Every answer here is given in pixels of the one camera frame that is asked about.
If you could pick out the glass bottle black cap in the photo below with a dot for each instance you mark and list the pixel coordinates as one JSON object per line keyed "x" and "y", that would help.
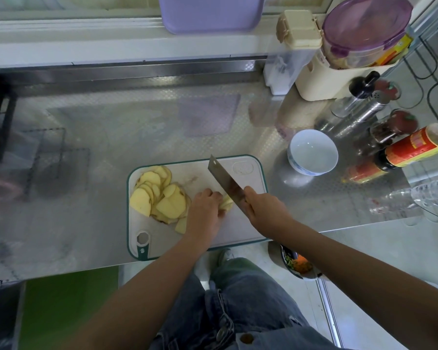
{"x": 359, "y": 89}

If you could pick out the person's right hand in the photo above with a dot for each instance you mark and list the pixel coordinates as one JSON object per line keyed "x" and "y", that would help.
{"x": 268, "y": 213}

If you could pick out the steel shaker brown cap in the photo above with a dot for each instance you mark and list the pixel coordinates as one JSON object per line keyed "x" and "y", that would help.
{"x": 365, "y": 107}

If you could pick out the purple lid food container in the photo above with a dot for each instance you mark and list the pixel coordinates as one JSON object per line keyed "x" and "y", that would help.
{"x": 369, "y": 27}

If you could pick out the cut yellow potato strips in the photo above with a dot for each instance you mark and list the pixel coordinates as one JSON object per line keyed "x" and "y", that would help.
{"x": 227, "y": 203}

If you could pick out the metal bowl with scraps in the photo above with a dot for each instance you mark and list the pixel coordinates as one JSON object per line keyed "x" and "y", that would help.
{"x": 299, "y": 264}

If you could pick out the clear container cream lid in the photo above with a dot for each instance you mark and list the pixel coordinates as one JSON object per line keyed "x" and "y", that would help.
{"x": 288, "y": 60}

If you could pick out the person's blue jeans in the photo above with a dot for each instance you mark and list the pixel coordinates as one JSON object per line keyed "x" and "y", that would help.
{"x": 204, "y": 317}

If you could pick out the black metal rack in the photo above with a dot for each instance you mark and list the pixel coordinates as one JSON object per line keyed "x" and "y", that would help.
{"x": 4, "y": 116}

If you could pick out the person's left hand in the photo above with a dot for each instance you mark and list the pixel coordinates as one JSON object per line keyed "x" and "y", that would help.
{"x": 203, "y": 215}

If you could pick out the glass jar red lid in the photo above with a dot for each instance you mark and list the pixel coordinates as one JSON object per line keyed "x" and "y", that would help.
{"x": 401, "y": 122}

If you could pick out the green mat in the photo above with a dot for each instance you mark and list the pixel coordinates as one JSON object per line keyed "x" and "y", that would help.
{"x": 66, "y": 306}

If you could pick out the clear plastic bottle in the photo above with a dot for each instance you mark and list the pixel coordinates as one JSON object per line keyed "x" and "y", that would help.
{"x": 416, "y": 197}

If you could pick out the steel cleaver knife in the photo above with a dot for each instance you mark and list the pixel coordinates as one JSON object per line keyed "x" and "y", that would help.
{"x": 225, "y": 178}

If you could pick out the cream plastic canister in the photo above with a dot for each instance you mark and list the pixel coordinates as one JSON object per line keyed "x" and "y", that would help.
{"x": 321, "y": 85}

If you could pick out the white cutting board green rim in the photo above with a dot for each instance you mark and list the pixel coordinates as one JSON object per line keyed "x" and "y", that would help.
{"x": 244, "y": 233}

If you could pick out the white bowl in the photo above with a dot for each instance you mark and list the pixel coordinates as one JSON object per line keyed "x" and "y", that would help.
{"x": 313, "y": 152}

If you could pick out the pile of yellow potato slices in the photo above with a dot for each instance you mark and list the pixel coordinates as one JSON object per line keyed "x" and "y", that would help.
{"x": 160, "y": 199}

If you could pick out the sauce bottle red label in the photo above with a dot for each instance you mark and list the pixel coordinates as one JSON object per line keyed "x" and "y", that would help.
{"x": 416, "y": 145}

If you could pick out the person's left forearm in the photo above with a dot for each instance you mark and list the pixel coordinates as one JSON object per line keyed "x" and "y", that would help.
{"x": 135, "y": 302}

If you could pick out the person's right forearm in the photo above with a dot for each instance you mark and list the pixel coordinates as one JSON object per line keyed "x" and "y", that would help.
{"x": 372, "y": 291}

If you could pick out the purple plastic cutting board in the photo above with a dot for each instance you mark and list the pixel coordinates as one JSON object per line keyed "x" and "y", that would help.
{"x": 212, "y": 12}

